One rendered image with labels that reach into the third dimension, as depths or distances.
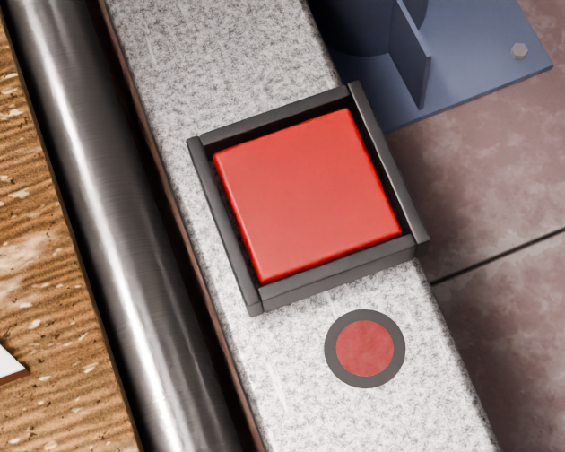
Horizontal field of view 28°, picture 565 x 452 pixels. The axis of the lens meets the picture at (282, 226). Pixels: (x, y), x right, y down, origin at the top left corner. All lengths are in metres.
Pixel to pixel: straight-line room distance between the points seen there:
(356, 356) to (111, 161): 0.13
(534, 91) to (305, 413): 1.14
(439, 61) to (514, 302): 0.34
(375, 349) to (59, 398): 0.12
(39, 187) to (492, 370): 1.00
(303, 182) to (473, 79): 1.08
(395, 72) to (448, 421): 1.11
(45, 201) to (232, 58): 0.10
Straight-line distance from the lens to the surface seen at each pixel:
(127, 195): 0.47
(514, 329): 1.41
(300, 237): 0.44
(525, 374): 1.40
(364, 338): 0.44
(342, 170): 0.45
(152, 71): 0.49
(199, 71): 0.49
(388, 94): 1.50
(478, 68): 1.53
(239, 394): 0.48
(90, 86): 0.49
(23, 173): 0.46
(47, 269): 0.44
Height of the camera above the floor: 1.34
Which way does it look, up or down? 69 degrees down
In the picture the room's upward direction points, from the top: 7 degrees counter-clockwise
